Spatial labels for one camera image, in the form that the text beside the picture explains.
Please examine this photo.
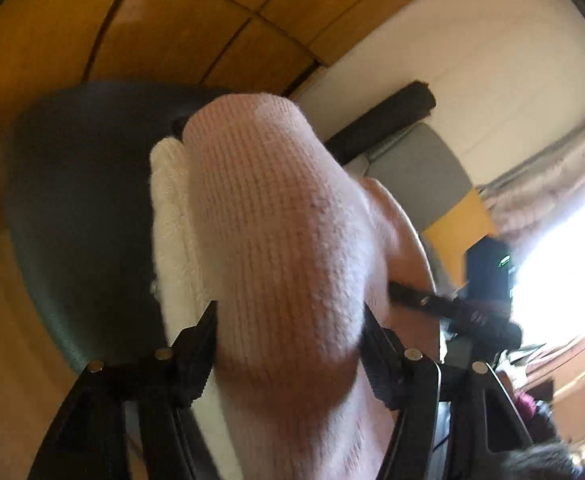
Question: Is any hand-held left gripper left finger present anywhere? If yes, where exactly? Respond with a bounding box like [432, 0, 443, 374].
[26, 300, 219, 480]

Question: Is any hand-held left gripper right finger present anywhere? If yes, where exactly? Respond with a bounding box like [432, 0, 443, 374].
[360, 306, 541, 480]

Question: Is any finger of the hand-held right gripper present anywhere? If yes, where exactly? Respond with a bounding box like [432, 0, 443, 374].
[387, 280, 456, 321]

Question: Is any pink knit sweater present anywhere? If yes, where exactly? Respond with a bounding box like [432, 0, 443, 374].
[180, 91, 444, 480]

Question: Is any bright window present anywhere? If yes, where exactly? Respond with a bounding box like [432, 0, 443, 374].
[513, 180, 585, 347]

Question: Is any pink patterned curtain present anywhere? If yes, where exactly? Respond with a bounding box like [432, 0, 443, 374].
[483, 115, 585, 252]

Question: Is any grey yellow teal sofa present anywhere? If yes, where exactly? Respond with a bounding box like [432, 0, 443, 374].
[323, 80, 499, 287]

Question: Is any white knit garment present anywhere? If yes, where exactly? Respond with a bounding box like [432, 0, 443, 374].
[148, 137, 246, 480]

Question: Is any person's dark fuzzy clothing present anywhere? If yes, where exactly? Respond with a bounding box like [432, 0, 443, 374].
[501, 439, 584, 480]

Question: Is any wooden wardrobe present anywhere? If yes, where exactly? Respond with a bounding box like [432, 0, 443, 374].
[0, 0, 334, 252]

